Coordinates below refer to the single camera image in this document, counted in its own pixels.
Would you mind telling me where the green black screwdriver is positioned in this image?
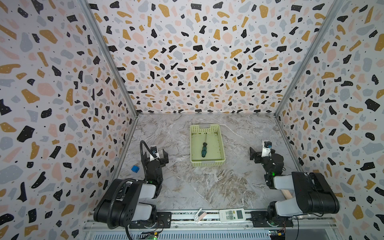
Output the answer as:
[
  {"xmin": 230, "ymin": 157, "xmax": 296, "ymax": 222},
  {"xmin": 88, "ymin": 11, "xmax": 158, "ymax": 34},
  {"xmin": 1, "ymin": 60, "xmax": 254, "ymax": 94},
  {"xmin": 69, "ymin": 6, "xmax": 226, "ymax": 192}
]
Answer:
[{"xmin": 201, "ymin": 133, "xmax": 208, "ymax": 158}]

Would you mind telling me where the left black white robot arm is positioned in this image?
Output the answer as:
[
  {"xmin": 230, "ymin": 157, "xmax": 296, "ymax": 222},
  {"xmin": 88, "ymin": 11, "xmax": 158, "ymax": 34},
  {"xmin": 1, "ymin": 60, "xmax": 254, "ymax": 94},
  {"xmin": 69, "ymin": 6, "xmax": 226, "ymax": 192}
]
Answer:
[{"xmin": 93, "ymin": 147, "xmax": 169, "ymax": 229}]

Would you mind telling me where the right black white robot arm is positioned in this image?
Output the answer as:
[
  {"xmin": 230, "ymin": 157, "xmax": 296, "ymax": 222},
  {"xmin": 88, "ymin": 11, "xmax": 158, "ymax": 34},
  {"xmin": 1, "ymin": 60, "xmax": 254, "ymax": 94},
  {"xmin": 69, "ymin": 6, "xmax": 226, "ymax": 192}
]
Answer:
[{"xmin": 250, "ymin": 141, "xmax": 340, "ymax": 227}]

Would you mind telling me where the light green plastic bin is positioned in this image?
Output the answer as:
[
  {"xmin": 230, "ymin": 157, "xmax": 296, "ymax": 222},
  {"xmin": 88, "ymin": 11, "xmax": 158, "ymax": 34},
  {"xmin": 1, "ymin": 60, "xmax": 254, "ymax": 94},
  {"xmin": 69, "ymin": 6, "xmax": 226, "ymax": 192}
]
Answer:
[{"xmin": 190, "ymin": 124, "xmax": 226, "ymax": 167}]

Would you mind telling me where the small blue cube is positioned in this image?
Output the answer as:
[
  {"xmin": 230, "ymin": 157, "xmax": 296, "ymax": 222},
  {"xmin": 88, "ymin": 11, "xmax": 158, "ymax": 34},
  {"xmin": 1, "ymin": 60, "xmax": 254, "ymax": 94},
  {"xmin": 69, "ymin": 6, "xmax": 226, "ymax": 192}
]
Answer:
[{"xmin": 131, "ymin": 165, "xmax": 140, "ymax": 173}]

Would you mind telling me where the wooden stick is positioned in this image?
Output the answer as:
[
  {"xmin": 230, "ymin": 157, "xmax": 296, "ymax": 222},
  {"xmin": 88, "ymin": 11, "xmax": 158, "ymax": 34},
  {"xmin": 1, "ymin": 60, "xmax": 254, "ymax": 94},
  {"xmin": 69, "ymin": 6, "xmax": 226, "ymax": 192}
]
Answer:
[{"xmin": 281, "ymin": 190, "xmax": 294, "ymax": 200}]

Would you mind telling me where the small white tag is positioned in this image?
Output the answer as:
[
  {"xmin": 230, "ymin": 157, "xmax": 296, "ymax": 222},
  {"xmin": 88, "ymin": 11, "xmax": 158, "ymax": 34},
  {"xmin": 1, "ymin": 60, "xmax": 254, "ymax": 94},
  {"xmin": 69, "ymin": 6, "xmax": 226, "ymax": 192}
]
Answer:
[{"xmin": 194, "ymin": 208, "xmax": 207, "ymax": 223}]

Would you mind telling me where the white remote control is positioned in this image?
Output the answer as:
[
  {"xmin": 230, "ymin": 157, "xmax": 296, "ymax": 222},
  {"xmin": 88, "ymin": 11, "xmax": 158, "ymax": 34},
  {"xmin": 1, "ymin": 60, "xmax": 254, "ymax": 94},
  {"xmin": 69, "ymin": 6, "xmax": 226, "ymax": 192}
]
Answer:
[{"xmin": 219, "ymin": 209, "xmax": 246, "ymax": 223}]

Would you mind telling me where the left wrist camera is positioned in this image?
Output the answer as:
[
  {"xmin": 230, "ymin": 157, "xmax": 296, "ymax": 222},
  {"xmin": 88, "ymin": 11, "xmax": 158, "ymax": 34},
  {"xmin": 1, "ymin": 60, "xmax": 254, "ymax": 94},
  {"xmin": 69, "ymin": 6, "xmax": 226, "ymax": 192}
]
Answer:
[{"xmin": 150, "ymin": 146, "xmax": 160, "ymax": 161}]

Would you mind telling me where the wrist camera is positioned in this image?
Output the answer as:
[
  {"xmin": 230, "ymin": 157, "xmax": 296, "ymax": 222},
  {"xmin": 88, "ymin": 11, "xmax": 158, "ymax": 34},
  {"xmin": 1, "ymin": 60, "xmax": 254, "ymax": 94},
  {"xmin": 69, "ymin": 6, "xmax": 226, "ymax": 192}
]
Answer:
[
  {"xmin": 150, "ymin": 146, "xmax": 160, "ymax": 161},
  {"xmin": 262, "ymin": 141, "xmax": 272, "ymax": 158}
]

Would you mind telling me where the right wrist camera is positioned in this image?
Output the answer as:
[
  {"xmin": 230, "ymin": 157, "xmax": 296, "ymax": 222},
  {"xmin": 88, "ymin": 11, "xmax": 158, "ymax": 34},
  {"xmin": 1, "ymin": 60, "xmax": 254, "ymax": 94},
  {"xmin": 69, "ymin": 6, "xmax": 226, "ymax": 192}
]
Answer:
[{"xmin": 262, "ymin": 141, "xmax": 272, "ymax": 158}]

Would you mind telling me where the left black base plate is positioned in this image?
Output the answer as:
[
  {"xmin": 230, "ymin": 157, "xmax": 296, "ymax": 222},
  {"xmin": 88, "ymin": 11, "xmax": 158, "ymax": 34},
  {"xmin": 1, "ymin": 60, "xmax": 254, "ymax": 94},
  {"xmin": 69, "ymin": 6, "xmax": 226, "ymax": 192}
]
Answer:
[{"xmin": 129, "ymin": 212, "xmax": 172, "ymax": 230}]

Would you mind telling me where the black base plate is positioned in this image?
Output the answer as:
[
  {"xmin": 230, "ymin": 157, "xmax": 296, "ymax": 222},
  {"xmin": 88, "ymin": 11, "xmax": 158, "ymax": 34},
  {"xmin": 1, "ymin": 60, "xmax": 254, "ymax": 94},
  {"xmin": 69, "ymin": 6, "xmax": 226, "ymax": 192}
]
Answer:
[
  {"xmin": 129, "ymin": 212, "xmax": 172, "ymax": 230},
  {"xmin": 250, "ymin": 211, "xmax": 294, "ymax": 228}
]

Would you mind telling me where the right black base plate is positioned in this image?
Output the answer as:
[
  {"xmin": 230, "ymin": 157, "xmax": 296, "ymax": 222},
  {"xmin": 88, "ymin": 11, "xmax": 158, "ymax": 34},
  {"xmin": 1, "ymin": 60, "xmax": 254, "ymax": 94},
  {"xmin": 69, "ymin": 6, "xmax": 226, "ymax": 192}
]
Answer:
[{"xmin": 250, "ymin": 211, "xmax": 294, "ymax": 228}]

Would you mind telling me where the aluminium front rail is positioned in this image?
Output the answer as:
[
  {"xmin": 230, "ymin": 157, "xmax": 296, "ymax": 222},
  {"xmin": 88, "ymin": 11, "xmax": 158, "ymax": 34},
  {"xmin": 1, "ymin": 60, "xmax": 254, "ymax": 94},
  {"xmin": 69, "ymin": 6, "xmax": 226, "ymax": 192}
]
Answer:
[{"xmin": 85, "ymin": 209, "xmax": 342, "ymax": 240}]

